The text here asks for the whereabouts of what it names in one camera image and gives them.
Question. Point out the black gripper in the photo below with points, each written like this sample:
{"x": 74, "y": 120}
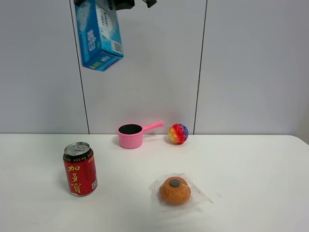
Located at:
{"x": 120, "y": 4}

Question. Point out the Darlie toothpaste box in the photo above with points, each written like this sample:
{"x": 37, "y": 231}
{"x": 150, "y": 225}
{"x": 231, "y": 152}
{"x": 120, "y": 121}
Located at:
{"x": 99, "y": 35}

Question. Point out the pink toy saucepan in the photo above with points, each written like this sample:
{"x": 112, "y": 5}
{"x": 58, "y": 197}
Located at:
{"x": 131, "y": 135}

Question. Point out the rainbow bumpy ball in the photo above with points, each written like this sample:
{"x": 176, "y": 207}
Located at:
{"x": 178, "y": 134}

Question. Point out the red herbal tea can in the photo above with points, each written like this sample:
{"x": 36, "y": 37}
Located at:
{"x": 80, "y": 168}

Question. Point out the wrapped orange bun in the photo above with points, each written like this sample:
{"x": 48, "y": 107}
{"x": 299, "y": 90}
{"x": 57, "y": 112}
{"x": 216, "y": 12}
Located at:
{"x": 176, "y": 192}

